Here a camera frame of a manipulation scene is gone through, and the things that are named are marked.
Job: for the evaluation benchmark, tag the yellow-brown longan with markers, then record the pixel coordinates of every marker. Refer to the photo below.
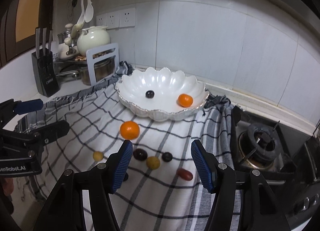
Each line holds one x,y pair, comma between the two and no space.
153,162

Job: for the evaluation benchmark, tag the steel pot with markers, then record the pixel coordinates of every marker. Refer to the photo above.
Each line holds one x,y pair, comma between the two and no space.
102,70

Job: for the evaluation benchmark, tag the white wall socket panel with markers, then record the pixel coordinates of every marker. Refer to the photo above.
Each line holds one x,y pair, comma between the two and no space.
124,18

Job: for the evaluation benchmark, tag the black knife block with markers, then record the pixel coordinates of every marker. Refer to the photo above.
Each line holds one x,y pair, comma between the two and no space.
42,61

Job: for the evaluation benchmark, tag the white rack frame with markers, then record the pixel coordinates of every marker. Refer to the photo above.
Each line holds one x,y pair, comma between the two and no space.
98,54

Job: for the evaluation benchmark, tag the orange mandarin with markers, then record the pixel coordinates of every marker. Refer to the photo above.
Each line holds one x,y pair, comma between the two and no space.
129,130
185,100

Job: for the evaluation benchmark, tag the blueberry dark round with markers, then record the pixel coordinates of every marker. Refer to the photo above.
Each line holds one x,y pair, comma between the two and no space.
167,157

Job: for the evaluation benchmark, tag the red cherry tomato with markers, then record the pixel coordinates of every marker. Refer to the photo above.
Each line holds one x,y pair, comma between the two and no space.
184,174

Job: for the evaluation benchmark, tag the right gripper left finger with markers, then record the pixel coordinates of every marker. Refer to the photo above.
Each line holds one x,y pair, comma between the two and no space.
117,166

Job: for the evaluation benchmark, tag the operator hand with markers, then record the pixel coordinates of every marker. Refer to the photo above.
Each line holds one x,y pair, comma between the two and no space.
7,185

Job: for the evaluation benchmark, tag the checkered kitchen cloth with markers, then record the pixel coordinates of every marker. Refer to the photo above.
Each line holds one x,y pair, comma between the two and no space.
150,199

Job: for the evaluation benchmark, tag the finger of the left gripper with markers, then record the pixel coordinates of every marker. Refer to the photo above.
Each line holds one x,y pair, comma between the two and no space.
52,132
24,107

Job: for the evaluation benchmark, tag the white hanging spoon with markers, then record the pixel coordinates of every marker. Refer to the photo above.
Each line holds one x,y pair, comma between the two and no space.
89,12
80,22

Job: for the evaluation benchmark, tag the cream ceramic pot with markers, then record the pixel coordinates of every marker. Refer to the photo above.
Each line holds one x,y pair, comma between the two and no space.
92,37

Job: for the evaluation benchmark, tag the white scalloped bowl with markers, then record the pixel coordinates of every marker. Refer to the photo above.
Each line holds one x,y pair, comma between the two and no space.
167,86

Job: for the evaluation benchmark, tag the dark plum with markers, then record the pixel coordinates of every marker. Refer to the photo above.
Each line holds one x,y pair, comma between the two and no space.
140,154

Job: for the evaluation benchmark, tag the dark grape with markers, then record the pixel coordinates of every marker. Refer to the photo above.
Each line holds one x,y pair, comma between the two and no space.
149,94

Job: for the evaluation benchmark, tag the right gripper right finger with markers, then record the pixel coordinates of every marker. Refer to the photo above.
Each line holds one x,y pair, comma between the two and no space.
205,163

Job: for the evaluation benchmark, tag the gas stove burner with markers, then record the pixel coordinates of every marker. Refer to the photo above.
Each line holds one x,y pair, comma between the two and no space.
259,147

